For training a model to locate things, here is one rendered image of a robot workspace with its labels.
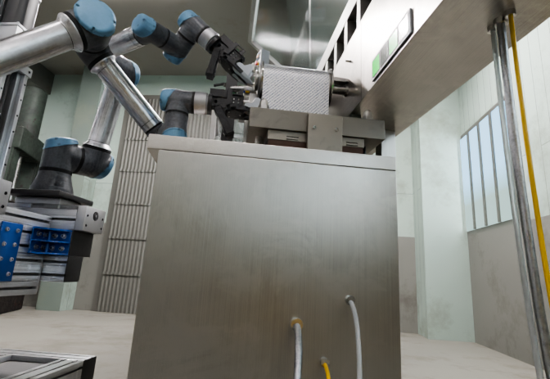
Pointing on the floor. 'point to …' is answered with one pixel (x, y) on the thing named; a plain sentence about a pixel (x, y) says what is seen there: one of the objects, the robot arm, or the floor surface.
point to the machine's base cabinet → (267, 270)
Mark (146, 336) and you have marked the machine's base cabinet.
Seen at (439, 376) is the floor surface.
